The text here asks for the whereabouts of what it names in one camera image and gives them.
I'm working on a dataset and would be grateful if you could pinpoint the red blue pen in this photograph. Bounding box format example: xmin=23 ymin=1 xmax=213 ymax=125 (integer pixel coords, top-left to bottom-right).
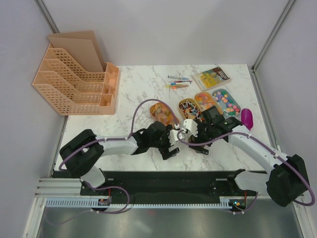
xmin=170 ymin=80 xmax=192 ymax=85

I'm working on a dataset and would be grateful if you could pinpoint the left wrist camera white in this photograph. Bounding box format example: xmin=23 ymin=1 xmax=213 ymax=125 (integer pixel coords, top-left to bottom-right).
xmin=169 ymin=124 xmax=185 ymax=146

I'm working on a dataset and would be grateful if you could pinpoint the aluminium frame rail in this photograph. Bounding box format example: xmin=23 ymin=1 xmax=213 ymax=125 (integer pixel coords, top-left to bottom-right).
xmin=34 ymin=177 xmax=85 ymax=199

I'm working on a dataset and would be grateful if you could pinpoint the yellow illustrated book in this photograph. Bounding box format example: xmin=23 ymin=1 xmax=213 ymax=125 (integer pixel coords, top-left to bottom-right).
xmin=191 ymin=66 xmax=232 ymax=91

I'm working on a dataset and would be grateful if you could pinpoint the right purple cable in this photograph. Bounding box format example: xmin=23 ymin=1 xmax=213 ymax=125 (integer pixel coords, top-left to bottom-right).
xmin=177 ymin=128 xmax=314 ymax=216

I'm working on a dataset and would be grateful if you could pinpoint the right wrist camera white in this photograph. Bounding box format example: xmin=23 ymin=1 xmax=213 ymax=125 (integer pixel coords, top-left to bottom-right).
xmin=183 ymin=119 xmax=198 ymax=137

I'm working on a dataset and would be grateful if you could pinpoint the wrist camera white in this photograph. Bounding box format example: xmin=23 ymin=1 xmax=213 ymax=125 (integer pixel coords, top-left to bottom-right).
xmin=169 ymin=124 xmax=185 ymax=146
xmin=183 ymin=119 xmax=198 ymax=137

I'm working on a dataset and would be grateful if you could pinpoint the tan tray of translucent stars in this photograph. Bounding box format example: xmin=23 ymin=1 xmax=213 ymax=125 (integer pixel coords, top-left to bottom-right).
xmin=194 ymin=92 xmax=223 ymax=115

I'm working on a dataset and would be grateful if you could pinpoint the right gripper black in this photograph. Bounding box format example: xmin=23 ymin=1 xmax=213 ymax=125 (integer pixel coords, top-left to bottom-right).
xmin=189 ymin=119 xmax=215 ymax=155

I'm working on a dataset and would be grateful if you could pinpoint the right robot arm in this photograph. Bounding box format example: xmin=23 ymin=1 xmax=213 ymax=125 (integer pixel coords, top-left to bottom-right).
xmin=183 ymin=106 xmax=316 ymax=207

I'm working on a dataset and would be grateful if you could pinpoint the magenta plastic scoop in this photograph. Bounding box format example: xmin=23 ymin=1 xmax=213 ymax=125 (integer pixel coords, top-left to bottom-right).
xmin=241 ymin=108 xmax=254 ymax=131

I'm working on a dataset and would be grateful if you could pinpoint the tan tray of lollipops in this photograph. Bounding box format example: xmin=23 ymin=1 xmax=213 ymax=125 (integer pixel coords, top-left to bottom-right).
xmin=178 ymin=98 xmax=205 ymax=122

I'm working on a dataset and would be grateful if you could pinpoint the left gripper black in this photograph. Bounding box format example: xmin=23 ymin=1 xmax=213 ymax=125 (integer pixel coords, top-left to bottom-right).
xmin=149 ymin=125 xmax=179 ymax=160

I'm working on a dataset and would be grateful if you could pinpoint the white slotted cable duct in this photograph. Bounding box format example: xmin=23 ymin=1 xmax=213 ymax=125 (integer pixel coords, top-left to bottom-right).
xmin=45 ymin=198 xmax=242 ymax=209

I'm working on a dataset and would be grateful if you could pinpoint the peach tray of gummy candies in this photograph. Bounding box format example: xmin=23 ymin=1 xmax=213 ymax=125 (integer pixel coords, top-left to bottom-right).
xmin=150 ymin=102 xmax=179 ymax=127

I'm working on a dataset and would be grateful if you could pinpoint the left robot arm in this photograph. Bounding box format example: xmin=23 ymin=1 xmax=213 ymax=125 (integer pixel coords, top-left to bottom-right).
xmin=58 ymin=121 xmax=179 ymax=195

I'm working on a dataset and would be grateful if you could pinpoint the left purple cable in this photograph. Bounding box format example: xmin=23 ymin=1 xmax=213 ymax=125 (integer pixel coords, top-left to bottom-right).
xmin=58 ymin=98 xmax=181 ymax=172

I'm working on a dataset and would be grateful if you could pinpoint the peach plastic file organizer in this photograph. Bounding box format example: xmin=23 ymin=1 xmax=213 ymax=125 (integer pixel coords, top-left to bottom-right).
xmin=32 ymin=30 xmax=121 ymax=116

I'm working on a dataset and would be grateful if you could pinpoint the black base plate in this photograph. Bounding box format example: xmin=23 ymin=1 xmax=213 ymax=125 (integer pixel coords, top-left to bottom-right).
xmin=80 ymin=171 xmax=256 ymax=204

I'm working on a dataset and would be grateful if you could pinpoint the grey tray of colourful stars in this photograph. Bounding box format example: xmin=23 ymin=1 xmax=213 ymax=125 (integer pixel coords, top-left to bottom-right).
xmin=212 ymin=88 xmax=241 ymax=118

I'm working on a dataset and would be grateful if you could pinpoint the purple cable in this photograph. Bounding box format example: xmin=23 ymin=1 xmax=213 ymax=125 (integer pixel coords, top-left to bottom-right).
xmin=58 ymin=98 xmax=181 ymax=172
xmin=177 ymin=128 xmax=314 ymax=216

